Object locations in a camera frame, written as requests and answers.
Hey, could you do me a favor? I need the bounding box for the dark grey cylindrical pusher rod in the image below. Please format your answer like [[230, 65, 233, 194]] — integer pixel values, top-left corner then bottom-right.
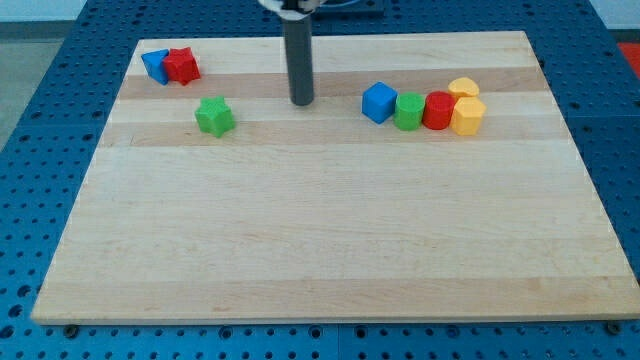
[[282, 16, 314, 106]]

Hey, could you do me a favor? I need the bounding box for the green star block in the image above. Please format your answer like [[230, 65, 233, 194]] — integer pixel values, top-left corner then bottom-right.
[[194, 96, 236, 138]]

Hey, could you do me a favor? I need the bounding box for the red star block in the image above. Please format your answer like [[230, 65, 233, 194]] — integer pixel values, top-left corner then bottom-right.
[[162, 47, 201, 86]]

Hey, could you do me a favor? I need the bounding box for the blue cube block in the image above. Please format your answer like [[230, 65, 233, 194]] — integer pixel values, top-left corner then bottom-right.
[[361, 82, 398, 124]]

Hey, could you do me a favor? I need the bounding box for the green cylinder block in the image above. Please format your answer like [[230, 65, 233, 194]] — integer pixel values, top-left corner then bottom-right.
[[393, 92, 425, 131]]

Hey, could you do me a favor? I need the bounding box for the blue triangle block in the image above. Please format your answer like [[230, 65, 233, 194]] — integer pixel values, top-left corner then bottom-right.
[[141, 49, 169, 85]]

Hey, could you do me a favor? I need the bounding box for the red cylinder block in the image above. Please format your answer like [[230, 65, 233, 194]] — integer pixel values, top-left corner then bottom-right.
[[422, 91, 455, 130]]

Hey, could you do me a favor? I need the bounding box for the yellow heart block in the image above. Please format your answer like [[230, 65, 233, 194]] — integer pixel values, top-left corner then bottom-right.
[[447, 77, 480, 99]]

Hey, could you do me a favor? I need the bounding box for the yellow hexagon block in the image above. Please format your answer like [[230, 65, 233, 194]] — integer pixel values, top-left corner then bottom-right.
[[450, 97, 487, 136]]

